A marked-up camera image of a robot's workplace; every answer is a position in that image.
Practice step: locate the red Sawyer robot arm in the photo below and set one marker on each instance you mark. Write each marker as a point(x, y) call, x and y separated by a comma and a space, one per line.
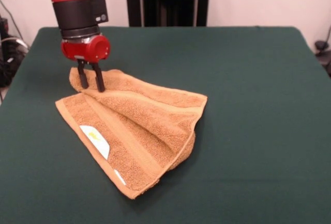
point(72, 14)

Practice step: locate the dark green table cloth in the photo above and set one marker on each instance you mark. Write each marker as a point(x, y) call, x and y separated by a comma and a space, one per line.
point(258, 143)

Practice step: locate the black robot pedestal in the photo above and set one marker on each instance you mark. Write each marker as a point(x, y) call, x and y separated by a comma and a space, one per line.
point(168, 1)

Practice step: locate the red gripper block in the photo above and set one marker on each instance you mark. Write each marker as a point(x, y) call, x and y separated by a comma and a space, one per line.
point(85, 49)

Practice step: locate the tan terry towel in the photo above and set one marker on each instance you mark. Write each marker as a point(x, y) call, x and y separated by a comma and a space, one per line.
point(142, 125)

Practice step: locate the small black adapter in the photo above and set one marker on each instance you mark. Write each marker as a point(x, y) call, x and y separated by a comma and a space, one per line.
point(3, 26)

